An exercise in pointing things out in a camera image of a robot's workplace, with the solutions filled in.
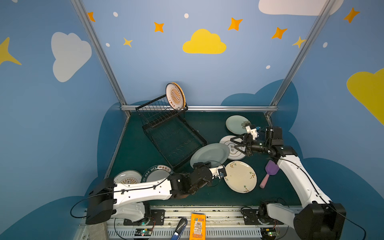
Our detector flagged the large plain green plate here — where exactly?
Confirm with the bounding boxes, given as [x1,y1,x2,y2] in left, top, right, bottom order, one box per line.
[190,143,230,168]

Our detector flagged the yellow woven wicker plate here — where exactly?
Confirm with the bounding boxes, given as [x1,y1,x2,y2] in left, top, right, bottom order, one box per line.
[173,82,187,110]

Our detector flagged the white plate orange sunburst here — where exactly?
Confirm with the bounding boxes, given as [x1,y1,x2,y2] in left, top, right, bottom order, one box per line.
[166,83,185,110]

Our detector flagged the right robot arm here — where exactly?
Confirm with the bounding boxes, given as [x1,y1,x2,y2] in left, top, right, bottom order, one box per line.
[231,125,346,240]

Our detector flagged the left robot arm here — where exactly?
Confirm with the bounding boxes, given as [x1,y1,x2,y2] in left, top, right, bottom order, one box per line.
[86,163,227,225]

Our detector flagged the pale green floral plate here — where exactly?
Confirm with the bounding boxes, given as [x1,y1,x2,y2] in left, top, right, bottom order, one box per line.
[226,115,251,135]

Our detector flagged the purple pink spatula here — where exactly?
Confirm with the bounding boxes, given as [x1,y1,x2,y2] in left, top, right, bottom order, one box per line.
[260,160,280,189]

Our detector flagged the cream floral plate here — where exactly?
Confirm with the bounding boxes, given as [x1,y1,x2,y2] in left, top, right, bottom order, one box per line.
[225,161,257,194]

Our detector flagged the white plate green lettered rim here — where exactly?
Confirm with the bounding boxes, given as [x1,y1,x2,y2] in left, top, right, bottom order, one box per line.
[141,165,173,183]

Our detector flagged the orange yellow box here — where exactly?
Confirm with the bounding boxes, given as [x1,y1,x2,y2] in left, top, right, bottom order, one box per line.
[190,213,207,240]

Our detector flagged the sunburst plate at left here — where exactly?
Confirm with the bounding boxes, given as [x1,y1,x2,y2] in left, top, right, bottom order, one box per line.
[114,170,142,184]

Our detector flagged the grey foam block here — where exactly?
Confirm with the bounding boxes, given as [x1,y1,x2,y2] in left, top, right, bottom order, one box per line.
[88,222,109,240]

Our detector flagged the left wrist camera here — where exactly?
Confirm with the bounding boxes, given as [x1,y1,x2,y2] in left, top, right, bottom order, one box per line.
[211,166,227,179]

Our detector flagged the black wire dish rack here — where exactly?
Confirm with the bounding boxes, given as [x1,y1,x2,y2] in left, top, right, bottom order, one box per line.
[135,95,208,170]

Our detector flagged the blue black handled tool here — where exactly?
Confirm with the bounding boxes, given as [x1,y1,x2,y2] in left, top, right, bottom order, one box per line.
[171,218,188,240]

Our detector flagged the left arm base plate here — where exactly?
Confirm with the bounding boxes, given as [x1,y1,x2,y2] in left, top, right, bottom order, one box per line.
[124,209,165,226]

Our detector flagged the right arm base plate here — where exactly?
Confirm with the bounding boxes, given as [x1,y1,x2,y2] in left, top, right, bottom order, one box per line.
[240,207,283,225]

